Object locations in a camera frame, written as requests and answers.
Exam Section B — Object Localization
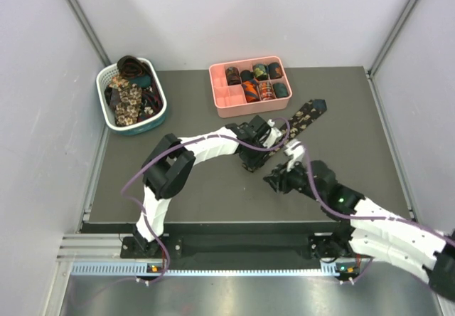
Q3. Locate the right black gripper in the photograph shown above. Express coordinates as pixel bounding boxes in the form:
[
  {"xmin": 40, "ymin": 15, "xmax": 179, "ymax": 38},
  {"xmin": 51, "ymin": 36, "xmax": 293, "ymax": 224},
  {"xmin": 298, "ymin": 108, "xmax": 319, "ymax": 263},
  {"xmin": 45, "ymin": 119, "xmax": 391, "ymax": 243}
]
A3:
[{"xmin": 263, "ymin": 157, "xmax": 324, "ymax": 203}]

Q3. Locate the black gold floral tie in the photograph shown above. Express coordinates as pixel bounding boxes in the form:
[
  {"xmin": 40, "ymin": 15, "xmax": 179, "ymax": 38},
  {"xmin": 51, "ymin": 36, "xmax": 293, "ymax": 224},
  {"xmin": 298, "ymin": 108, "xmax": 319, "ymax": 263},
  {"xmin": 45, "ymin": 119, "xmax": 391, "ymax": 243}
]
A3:
[{"xmin": 284, "ymin": 99, "xmax": 327, "ymax": 144}]

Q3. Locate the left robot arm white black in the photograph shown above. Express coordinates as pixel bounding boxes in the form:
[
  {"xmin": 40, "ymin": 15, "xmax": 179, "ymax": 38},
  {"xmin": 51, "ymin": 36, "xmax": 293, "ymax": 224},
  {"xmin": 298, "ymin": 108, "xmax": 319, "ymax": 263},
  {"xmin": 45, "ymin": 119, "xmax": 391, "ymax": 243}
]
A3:
[{"xmin": 125, "ymin": 115, "xmax": 282, "ymax": 257}]

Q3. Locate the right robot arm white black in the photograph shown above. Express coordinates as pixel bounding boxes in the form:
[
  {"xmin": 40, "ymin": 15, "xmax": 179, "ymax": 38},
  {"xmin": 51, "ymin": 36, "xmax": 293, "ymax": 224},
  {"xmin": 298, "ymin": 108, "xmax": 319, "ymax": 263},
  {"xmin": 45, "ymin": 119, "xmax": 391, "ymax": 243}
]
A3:
[{"xmin": 264, "ymin": 160, "xmax": 454, "ymax": 301}]

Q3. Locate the rolled orange navy striped tie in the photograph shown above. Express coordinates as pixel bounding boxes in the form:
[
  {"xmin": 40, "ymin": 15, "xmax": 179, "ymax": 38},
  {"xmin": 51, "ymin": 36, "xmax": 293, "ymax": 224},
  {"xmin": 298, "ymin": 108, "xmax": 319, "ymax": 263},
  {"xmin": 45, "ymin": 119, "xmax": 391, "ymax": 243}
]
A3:
[{"xmin": 242, "ymin": 80, "xmax": 260, "ymax": 103}]

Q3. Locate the rolled red multicolour tie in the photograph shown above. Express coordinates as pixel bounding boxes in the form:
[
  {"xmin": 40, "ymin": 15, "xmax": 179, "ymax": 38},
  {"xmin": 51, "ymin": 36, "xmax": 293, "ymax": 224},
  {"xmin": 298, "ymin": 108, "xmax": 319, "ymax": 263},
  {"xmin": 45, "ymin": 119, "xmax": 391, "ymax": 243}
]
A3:
[{"xmin": 257, "ymin": 81, "xmax": 276, "ymax": 101}]

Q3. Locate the pink divided organizer box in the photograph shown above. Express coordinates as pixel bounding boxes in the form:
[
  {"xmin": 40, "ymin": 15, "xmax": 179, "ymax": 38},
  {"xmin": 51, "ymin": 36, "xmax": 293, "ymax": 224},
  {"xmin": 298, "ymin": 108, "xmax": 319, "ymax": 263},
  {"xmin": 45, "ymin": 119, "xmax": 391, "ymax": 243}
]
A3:
[{"xmin": 209, "ymin": 56, "xmax": 293, "ymax": 118}]

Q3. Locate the rolled dark teal tie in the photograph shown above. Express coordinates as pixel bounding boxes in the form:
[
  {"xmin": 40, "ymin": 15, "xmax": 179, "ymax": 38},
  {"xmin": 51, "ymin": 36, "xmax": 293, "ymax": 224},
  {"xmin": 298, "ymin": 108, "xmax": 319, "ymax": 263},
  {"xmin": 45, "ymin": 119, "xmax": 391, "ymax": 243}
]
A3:
[{"xmin": 272, "ymin": 83, "xmax": 289, "ymax": 99}]

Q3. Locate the rolled black tie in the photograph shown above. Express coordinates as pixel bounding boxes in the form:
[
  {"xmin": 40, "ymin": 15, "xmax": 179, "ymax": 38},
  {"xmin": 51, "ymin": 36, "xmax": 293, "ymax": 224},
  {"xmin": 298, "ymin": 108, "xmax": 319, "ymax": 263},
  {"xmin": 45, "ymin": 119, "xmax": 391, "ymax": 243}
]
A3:
[{"xmin": 240, "ymin": 70, "xmax": 255, "ymax": 83}]

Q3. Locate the rolled maroon patterned tie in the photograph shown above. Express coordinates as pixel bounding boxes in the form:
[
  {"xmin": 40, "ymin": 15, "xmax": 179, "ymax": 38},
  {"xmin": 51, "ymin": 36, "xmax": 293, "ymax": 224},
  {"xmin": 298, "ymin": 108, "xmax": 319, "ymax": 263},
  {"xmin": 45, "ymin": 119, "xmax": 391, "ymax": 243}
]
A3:
[{"xmin": 225, "ymin": 66, "xmax": 242, "ymax": 85}]

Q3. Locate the rolled green yellow tie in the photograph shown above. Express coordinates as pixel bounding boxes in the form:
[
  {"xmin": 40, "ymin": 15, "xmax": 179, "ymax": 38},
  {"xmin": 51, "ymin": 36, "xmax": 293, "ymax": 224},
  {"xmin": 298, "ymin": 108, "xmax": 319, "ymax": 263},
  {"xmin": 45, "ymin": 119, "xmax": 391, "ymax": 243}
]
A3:
[{"xmin": 252, "ymin": 63, "xmax": 269, "ymax": 81}]

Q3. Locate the rolled dark green tie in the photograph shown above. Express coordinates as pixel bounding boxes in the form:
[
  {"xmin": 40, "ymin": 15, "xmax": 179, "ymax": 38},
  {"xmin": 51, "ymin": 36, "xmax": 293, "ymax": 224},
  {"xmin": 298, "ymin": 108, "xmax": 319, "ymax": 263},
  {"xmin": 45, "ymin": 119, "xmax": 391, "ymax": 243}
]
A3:
[{"xmin": 267, "ymin": 62, "xmax": 283, "ymax": 80}]

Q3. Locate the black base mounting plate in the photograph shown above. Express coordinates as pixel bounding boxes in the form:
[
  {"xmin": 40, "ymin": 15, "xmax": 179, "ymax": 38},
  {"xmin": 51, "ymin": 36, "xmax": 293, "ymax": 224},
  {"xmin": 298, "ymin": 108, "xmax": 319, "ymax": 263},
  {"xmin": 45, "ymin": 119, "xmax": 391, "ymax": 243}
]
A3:
[{"xmin": 119, "ymin": 219, "xmax": 420, "ymax": 270}]

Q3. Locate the brown patterned tie in basket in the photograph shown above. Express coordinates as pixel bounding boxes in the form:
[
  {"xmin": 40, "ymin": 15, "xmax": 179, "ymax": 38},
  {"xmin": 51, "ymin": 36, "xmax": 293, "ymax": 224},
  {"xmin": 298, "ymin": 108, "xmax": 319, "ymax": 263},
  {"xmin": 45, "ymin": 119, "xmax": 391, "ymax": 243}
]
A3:
[{"xmin": 117, "ymin": 56, "xmax": 152, "ymax": 79}]

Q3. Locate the teal white laundry basket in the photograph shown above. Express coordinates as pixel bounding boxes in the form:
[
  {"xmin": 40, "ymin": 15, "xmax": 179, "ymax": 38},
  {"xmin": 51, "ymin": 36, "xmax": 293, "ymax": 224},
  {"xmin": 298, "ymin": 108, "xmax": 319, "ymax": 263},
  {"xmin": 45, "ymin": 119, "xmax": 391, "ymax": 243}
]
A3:
[{"xmin": 96, "ymin": 56, "xmax": 168, "ymax": 136}]

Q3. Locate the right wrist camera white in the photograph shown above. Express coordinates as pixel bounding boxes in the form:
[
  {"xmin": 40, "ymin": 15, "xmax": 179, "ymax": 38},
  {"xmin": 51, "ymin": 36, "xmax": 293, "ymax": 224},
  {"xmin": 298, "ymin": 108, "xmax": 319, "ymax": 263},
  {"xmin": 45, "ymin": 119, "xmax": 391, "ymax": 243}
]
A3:
[{"xmin": 284, "ymin": 139, "xmax": 306, "ymax": 172}]

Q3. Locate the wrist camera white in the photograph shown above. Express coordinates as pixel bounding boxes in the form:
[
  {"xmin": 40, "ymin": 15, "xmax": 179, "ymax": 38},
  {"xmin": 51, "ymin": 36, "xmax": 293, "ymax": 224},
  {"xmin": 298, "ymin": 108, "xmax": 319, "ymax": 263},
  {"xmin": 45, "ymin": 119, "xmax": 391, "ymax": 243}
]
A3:
[
  {"xmin": 262, "ymin": 119, "xmax": 283, "ymax": 149},
  {"xmin": 284, "ymin": 139, "xmax": 306, "ymax": 172}
]

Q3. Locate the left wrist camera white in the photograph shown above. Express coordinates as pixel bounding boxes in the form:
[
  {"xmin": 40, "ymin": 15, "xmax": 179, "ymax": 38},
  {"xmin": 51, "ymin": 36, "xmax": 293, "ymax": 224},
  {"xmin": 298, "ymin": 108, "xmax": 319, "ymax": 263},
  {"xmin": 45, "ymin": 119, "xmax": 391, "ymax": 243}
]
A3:
[{"xmin": 262, "ymin": 119, "xmax": 283, "ymax": 149}]

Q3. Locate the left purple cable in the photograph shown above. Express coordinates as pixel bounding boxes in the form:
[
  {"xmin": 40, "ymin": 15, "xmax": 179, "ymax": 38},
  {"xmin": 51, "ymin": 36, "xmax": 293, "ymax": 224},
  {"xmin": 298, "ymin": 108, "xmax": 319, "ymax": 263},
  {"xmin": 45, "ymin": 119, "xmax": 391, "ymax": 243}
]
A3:
[{"xmin": 120, "ymin": 117, "xmax": 291, "ymax": 288}]

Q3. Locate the aluminium frame rail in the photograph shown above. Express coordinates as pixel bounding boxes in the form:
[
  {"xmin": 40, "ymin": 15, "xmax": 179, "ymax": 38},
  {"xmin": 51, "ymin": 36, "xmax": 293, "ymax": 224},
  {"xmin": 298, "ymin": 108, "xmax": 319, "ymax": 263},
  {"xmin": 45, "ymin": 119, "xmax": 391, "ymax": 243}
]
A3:
[{"xmin": 56, "ymin": 232, "xmax": 447, "ymax": 278}]

